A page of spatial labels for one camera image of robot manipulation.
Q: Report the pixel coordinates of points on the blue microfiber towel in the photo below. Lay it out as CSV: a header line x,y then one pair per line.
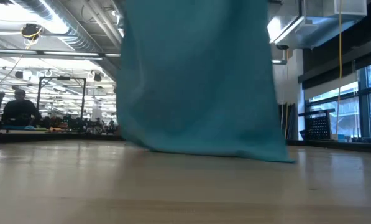
x,y
197,93

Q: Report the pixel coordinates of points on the person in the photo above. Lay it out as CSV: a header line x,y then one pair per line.
x,y
20,109

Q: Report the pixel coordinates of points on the black leaning panel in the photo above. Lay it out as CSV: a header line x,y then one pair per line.
x,y
289,121

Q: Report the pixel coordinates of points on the ceiling security camera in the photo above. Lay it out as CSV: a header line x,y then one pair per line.
x,y
282,47

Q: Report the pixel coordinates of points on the black robot rig frame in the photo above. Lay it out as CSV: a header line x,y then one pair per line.
x,y
61,77

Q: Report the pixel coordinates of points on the black perforated rack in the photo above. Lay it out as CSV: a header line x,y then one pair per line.
x,y
318,124

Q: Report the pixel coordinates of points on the black background robot arms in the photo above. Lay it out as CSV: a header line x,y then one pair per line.
x,y
76,124

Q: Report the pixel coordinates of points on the black aluminium table frame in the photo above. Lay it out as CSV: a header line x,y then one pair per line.
x,y
64,137

